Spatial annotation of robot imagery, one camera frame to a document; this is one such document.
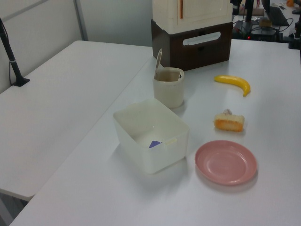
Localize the dark brown drawer box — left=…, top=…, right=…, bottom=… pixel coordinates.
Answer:
left=150, top=19, right=233, bottom=72

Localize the black camera stand pole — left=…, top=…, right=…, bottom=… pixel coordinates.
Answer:
left=0, top=17, right=31, bottom=88

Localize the black clamp stand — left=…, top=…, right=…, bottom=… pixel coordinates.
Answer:
left=287, top=20, right=301, bottom=50

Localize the orange and cream cake slice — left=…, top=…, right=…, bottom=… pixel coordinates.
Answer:
left=213, top=108, right=245, bottom=133

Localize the black upright post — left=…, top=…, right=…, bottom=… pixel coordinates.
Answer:
left=244, top=0, right=254, bottom=23

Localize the white open plastic bin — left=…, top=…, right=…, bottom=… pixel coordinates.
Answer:
left=112, top=98, right=190, bottom=175

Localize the black laptop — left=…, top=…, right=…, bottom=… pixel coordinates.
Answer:
left=262, top=0, right=290, bottom=26

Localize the beige trash can with lid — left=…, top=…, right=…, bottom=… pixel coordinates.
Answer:
left=153, top=48, right=185, bottom=109

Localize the black device with red light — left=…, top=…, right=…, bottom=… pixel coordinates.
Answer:
left=232, top=20, right=282, bottom=42

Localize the purple card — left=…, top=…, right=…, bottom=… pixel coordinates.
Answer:
left=148, top=140, right=164, bottom=149

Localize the yellow banana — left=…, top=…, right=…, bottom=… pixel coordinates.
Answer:
left=214, top=74, right=251, bottom=97

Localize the pink plate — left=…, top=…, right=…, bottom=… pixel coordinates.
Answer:
left=194, top=140, right=258, bottom=186

